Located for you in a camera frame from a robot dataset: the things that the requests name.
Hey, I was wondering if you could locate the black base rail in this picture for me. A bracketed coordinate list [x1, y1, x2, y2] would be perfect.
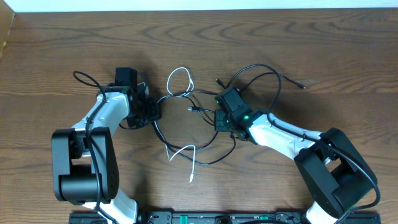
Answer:
[68, 211, 382, 224]

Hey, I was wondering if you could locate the black usb cable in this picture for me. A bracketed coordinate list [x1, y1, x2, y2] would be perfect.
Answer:
[151, 72, 307, 166]

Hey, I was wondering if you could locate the cardboard panel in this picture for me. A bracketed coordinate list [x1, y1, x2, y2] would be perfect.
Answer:
[0, 0, 15, 58]

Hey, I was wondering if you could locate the white usb cable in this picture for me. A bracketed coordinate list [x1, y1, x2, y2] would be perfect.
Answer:
[164, 67, 197, 184]

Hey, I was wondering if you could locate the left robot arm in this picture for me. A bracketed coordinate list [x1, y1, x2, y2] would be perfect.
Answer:
[51, 67, 161, 223]

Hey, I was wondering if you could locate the green clamp handle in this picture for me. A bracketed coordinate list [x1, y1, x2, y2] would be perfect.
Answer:
[179, 215, 189, 224]

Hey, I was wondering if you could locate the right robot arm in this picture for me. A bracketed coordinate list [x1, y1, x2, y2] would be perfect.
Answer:
[215, 86, 379, 223]

